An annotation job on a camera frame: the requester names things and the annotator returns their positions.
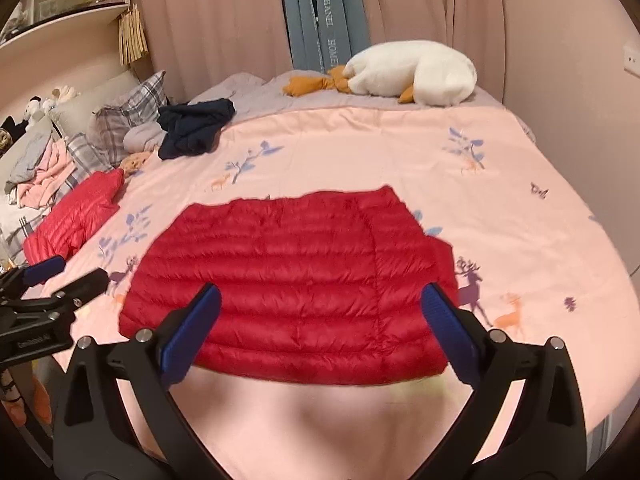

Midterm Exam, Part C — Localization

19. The white wall socket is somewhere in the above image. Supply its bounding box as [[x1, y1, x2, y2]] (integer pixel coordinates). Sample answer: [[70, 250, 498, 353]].
[[624, 46, 640, 77]]

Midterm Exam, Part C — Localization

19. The navy blue garment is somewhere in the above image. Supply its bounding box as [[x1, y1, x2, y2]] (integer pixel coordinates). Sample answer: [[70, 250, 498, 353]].
[[157, 99, 235, 160]]

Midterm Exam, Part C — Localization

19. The red down jacket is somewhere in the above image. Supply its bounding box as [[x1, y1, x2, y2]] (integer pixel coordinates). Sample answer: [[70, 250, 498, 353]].
[[118, 186, 458, 386], [23, 169, 125, 264]]

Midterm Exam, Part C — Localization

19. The plaid pillow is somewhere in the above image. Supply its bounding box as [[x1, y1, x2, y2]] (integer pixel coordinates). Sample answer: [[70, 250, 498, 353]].
[[50, 70, 167, 193]]

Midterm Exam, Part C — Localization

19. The person's left hand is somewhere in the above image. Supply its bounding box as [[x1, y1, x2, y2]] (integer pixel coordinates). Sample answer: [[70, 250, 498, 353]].
[[1, 370, 53, 428]]

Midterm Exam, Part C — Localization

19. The light grey folded garment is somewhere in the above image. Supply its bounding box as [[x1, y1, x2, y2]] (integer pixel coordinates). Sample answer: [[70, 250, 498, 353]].
[[122, 122, 166, 154]]

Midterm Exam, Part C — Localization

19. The pink printed duvet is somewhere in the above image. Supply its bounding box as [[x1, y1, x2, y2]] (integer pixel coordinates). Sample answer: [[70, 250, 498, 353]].
[[44, 107, 639, 479]]

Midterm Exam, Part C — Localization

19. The white goose plush toy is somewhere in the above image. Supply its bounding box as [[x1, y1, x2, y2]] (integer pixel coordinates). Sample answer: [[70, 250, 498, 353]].
[[283, 40, 478, 107]]

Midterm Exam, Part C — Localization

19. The pink clothes pile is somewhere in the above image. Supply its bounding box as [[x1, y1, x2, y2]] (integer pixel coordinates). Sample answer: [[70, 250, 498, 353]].
[[6, 139, 76, 209]]

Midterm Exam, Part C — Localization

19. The yellow tassel bundle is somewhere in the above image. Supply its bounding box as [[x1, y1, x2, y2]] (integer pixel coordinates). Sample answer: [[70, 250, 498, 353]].
[[118, 4, 149, 66]]

